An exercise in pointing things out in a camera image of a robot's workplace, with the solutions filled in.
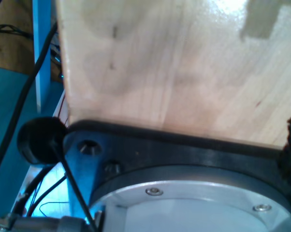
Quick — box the upright frame post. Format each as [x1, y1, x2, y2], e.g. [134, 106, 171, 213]
[32, 0, 52, 113]

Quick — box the black round plug with lead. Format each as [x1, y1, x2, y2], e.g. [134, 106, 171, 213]
[16, 116, 98, 232]

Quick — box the blue sofa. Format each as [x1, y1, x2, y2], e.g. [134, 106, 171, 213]
[0, 65, 65, 216]

